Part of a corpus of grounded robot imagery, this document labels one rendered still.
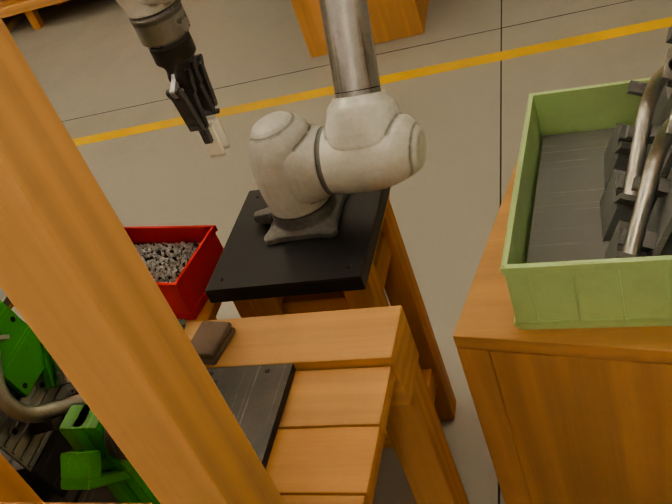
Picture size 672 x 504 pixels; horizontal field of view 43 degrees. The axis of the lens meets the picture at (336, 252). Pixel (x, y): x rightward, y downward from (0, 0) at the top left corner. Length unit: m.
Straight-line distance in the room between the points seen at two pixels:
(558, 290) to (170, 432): 0.93
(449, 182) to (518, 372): 1.86
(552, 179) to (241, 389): 0.85
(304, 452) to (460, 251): 1.77
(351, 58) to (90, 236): 1.11
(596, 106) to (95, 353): 1.50
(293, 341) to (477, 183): 1.92
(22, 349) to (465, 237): 1.98
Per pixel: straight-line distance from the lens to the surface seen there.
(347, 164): 1.82
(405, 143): 1.80
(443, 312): 2.97
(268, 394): 1.63
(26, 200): 0.74
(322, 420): 1.57
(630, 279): 1.62
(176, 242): 2.18
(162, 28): 1.46
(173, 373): 0.90
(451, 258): 3.17
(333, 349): 1.66
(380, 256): 2.08
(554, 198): 1.94
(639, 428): 1.85
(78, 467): 1.37
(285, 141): 1.85
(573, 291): 1.65
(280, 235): 1.98
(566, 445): 1.95
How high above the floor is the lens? 2.02
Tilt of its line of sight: 37 degrees down
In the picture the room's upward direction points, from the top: 22 degrees counter-clockwise
